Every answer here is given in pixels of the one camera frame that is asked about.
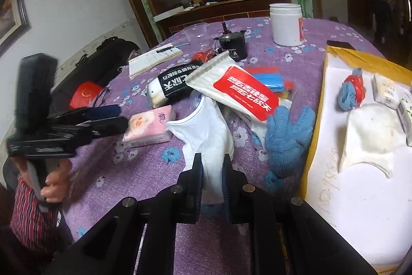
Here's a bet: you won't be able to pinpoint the red paper packet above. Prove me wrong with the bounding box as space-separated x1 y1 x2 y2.
69 82 105 110

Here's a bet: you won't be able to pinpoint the red and blue packets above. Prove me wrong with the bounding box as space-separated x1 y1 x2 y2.
245 66 295 98

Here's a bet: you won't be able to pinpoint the white notebook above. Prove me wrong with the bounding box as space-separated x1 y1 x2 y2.
128 44 183 80

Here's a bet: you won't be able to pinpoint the small red packet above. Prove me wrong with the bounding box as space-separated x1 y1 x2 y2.
192 49 216 64

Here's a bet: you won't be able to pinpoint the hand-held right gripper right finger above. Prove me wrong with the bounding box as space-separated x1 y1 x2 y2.
221 154 379 275

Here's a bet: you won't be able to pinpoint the clear plastic cup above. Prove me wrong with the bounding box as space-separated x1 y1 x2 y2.
185 22 208 45

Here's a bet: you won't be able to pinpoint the white red tissue pack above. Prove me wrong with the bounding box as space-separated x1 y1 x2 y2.
186 50 280 124

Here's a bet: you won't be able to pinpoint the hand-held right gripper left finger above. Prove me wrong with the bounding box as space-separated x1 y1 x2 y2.
43 153 204 275

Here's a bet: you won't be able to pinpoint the white sock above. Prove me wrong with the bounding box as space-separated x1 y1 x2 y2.
166 95 235 205

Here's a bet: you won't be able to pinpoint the black phone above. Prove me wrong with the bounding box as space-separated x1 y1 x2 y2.
327 40 356 51

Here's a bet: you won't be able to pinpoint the yellow cardboard box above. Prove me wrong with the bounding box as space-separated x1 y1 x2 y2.
299 45 412 275

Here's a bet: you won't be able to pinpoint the blue and red sock ball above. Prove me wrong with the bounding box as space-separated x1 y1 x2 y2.
337 68 366 111

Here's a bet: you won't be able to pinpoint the framed wall picture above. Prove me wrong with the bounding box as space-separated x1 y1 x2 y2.
0 0 31 56

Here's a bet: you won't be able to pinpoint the black bag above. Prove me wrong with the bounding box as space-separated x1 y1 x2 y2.
48 37 140 108

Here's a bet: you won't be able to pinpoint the white plastic jar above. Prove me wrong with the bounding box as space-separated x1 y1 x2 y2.
269 3 305 47

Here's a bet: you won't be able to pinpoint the person's left forearm striped sleeve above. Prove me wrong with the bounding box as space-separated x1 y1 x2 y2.
10 174 62 254

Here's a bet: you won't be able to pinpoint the pink tissue pack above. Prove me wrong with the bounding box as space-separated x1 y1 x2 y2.
122 105 177 148

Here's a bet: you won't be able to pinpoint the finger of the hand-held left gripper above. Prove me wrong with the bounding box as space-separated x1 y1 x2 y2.
48 104 122 122
75 116 129 147

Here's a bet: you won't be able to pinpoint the person's left hand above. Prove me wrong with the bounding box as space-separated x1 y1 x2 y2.
14 159 72 205

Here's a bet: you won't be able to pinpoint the white cloth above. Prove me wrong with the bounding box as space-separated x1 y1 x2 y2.
339 104 407 179

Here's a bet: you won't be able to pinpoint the black electric motor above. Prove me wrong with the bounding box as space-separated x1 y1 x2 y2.
215 22 249 63

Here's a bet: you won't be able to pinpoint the black tissue pack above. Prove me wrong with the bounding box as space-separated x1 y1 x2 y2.
147 64 202 110

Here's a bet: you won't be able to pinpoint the blue knitted glove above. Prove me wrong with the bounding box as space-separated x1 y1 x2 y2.
264 106 316 195

